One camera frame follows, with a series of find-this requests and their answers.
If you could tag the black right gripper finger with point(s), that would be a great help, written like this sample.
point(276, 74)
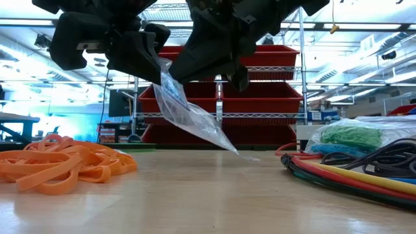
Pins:
point(240, 79)
point(208, 61)

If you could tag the dark purple rubber bands pile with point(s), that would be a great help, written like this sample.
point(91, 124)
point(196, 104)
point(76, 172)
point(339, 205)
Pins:
point(390, 159)

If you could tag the orange rubber bands pile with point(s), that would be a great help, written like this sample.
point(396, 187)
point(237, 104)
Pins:
point(58, 165)

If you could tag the yellow hanging tag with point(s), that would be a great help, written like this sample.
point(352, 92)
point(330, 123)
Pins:
point(334, 29)

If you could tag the blue rubber bands pile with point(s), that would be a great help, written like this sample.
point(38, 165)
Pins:
point(338, 150)

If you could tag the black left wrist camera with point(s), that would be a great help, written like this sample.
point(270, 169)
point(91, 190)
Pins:
point(71, 42)

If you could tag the clear zip bag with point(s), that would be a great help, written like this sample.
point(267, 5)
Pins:
point(396, 130)
point(313, 149)
point(188, 113)

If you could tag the black computer monitor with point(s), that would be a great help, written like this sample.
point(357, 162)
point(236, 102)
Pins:
point(122, 102)

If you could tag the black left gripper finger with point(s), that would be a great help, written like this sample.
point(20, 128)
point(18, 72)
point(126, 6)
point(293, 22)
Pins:
point(136, 61)
point(159, 35)

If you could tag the white cardboard box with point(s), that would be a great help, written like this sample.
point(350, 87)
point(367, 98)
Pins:
point(308, 133)

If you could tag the green rubber bands pile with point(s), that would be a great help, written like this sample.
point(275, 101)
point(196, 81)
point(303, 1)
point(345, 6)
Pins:
point(351, 136)

